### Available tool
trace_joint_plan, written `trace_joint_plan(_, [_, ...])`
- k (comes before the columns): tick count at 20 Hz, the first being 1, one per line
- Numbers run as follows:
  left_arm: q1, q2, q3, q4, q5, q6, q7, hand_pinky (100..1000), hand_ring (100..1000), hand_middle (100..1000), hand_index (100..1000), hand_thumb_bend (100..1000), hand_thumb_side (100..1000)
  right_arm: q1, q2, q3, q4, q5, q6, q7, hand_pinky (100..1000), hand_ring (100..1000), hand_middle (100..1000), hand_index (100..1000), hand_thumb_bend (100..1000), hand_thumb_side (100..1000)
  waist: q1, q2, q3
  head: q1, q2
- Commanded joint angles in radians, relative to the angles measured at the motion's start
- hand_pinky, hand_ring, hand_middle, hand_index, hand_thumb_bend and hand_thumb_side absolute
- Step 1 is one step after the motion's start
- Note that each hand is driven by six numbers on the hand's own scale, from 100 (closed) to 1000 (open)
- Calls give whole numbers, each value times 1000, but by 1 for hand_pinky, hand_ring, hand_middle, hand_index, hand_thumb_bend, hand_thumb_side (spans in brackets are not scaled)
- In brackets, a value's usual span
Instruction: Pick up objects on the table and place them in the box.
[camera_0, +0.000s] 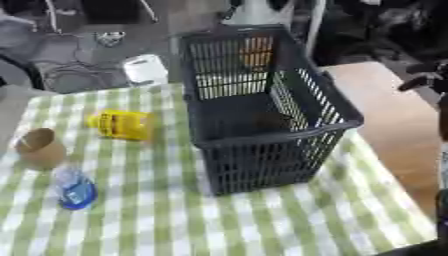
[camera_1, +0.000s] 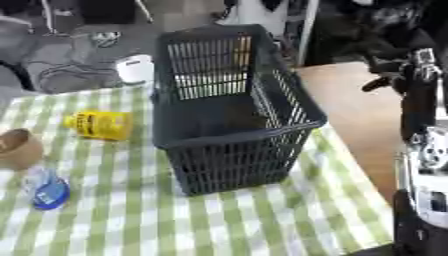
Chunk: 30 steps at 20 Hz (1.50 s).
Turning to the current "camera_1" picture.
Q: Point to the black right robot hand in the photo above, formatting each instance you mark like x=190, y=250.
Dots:
x=417, y=100

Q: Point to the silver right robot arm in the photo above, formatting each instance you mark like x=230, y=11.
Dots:
x=424, y=193

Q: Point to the white box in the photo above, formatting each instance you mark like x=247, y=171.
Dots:
x=135, y=68

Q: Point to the dark blue plastic slatted basket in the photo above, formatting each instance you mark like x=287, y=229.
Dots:
x=233, y=120

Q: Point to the yellow plastic bottle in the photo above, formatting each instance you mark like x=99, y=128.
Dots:
x=104, y=124

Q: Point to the grey bag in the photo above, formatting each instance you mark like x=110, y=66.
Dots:
x=67, y=63

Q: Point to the clear bottle with blue label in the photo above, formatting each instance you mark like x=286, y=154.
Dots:
x=49, y=192

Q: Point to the brown tape roll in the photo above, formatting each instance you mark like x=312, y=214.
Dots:
x=18, y=150

